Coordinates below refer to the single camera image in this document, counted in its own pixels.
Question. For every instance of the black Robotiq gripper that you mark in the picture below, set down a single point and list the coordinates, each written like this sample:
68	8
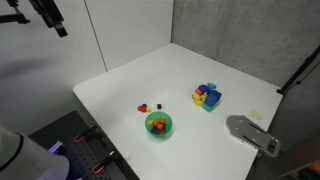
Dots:
43	8

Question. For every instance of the orange wooden block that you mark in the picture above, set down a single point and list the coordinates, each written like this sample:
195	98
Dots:
139	108
161	120
160	126
143	109

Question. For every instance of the blue wooden block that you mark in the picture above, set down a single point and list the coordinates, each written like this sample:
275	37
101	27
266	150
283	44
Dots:
144	105
155	130

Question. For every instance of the yellow wooden block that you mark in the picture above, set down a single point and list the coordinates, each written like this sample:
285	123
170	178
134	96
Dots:
148	109
150	122

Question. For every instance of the reddish orange block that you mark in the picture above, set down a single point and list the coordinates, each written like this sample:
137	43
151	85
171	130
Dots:
162	132
156	123

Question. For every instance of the green plastic bowl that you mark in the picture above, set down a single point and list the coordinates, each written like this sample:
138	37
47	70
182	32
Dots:
169	125

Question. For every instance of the black perforated board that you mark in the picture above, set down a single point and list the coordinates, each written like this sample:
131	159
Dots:
66	130

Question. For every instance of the black orange clamp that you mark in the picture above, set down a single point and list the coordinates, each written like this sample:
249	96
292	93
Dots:
85	133
104	162

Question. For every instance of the purple lit device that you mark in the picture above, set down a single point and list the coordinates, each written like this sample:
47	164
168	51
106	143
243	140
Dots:
56	147

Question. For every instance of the orange toy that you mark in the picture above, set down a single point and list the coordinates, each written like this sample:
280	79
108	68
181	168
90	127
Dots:
198	91

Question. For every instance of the purple toy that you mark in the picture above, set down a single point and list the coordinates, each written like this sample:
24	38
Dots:
203	88

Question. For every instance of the yellow toy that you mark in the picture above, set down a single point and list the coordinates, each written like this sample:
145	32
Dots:
199	101

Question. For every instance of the light blue toy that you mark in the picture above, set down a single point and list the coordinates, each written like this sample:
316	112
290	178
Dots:
211	85

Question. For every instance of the green toy box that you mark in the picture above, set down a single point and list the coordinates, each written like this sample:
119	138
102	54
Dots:
208	107

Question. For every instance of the grey metal plate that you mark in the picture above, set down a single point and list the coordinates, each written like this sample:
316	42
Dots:
243	128

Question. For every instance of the pale yellow note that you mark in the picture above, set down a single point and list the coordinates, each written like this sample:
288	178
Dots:
255	115

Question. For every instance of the black tripod pole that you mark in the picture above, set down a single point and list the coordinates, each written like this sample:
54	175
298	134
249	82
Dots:
300	70

